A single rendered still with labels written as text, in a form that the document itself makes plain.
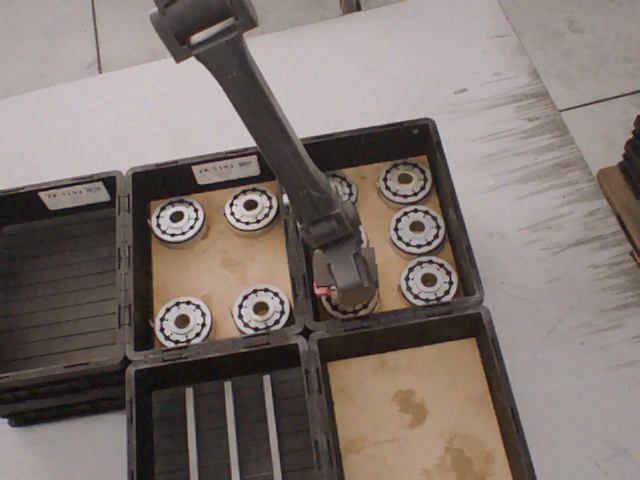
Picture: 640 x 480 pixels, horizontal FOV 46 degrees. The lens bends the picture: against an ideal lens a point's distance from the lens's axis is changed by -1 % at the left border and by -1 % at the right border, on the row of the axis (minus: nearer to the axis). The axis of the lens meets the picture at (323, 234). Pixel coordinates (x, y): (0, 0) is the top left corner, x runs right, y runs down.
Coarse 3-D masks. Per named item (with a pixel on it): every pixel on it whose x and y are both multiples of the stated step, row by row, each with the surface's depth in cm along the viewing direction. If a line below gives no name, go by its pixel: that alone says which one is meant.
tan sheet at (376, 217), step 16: (416, 160) 151; (352, 176) 151; (368, 176) 150; (368, 192) 148; (432, 192) 147; (368, 208) 146; (384, 208) 146; (432, 208) 145; (368, 224) 145; (384, 224) 144; (384, 240) 142; (448, 240) 141; (384, 256) 141; (448, 256) 140; (384, 272) 139; (400, 272) 139; (384, 288) 137; (320, 304) 137; (384, 304) 136; (400, 304) 135; (320, 320) 135
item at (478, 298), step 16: (368, 128) 144; (384, 128) 144; (400, 128) 144; (432, 128) 143; (304, 144) 144; (448, 176) 137; (448, 192) 135; (464, 224) 131; (464, 240) 130; (304, 256) 131; (304, 272) 129; (304, 288) 128; (480, 288) 125; (304, 304) 126; (432, 304) 124; (448, 304) 124; (464, 304) 123; (336, 320) 124; (352, 320) 124; (368, 320) 123
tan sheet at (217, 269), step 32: (224, 192) 151; (224, 224) 147; (160, 256) 145; (192, 256) 144; (224, 256) 144; (256, 256) 143; (160, 288) 141; (192, 288) 141; (224, 288) 140; (288, 288) 139; (224, 320) 137
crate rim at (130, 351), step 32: (192, 160) 144; (128, 192) 141; (128, 224) 137; (288, 224) 134; (128, 256) 134; (288, 256) 131; (128, 288) 130; (128, 320) 127; (128, 352) 124; (160, 352) 124
